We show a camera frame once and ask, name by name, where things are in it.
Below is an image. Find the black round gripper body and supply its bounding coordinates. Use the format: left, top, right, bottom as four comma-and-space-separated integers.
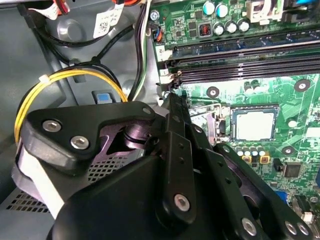
47, 154, 243, 240

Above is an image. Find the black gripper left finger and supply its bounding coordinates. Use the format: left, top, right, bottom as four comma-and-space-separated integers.
11, 93, 198, 226

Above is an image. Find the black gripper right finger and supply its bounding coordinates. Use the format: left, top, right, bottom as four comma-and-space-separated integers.
178, 96, 315, 240

